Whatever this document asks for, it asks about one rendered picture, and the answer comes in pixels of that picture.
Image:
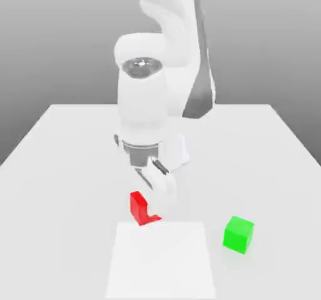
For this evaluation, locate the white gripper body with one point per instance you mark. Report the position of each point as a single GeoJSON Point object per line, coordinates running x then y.
{"type": "Point", "coordinates": [160, 182]}

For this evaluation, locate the small red cube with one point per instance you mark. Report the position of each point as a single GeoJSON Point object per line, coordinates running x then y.
{"type": "Point", "coordinates": [137, 207]}

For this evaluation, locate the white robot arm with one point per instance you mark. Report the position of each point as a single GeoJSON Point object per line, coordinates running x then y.
{"type": "Point", "coordinates": [142, 104]}

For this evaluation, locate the small green cube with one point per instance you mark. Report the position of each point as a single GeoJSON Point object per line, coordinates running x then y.
{"type": "Point", "coordinates": [237, 234]}

